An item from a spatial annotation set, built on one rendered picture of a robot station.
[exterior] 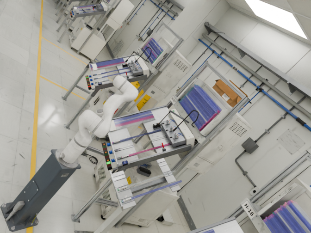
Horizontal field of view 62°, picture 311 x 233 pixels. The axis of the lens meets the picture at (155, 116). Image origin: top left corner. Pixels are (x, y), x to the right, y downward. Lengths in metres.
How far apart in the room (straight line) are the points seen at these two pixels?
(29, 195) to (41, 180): 0.17
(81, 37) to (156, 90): 3.36
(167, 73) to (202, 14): 2.20
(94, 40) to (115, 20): 0.72
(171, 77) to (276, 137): 1.63
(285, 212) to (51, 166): 1.61
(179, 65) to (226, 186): 1.83
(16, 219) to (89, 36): 4.98
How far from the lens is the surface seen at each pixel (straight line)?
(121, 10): 6.64
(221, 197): 3.95
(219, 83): 3.07
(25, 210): 2.33
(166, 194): 2.92
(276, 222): 1.93
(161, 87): 3.77
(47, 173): 2.11
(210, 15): 5.69
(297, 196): 2.06
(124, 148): 2.53
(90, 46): 6.78
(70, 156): 1.99
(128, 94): 1.99
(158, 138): 2.58
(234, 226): 2.09
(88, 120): 1.84
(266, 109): 4.05
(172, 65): 3.66
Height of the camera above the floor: 1.89
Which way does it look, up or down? 16 degrees down
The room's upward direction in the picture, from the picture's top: 42 degrees clockwise
